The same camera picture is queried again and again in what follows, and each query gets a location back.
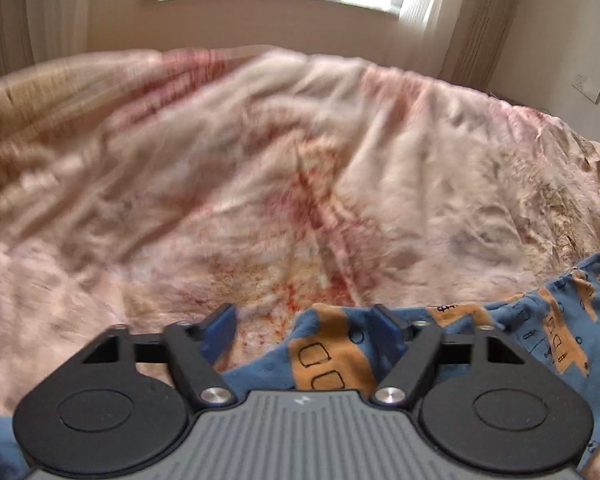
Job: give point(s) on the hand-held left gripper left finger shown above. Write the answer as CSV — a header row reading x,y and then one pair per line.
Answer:
x,y
219,332

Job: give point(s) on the beige curtain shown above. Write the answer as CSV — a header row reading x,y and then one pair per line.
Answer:
x,y
460,15
35,15

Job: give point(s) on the blue printed pants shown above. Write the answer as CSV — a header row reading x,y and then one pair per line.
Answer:
x,y
330,355

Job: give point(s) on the pink floral blanket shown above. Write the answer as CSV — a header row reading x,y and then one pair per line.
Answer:
x,y
230,185

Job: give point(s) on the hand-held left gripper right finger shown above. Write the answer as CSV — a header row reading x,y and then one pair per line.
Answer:
x,y
387,335

